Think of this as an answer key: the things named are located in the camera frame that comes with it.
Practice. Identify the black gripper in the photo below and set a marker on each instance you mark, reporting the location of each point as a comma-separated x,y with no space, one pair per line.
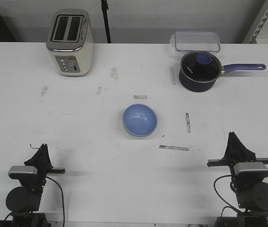
241,152
38,181

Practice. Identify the green bowl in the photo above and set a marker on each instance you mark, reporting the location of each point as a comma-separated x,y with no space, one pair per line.
140,132

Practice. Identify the blue bowl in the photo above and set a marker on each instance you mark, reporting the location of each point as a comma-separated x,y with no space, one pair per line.
139,115

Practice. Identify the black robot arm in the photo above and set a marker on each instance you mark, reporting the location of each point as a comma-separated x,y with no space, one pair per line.
252,199
24,201

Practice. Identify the dark blue saucepan with lid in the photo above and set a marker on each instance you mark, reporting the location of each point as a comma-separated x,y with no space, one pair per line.
199,70

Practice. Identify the clear plastic food container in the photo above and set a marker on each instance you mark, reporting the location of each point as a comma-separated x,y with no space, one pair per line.
186,41

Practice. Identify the cream and chrome toaster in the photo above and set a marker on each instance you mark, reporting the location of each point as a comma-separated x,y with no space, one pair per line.
70,42

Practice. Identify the grey metal shelf rack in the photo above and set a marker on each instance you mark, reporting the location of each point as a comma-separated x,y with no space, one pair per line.
261,22

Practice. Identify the black tripod pole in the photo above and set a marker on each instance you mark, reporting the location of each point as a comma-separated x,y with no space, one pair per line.
104,8

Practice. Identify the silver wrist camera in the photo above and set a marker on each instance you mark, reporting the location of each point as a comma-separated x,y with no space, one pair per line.
251,170
21,172

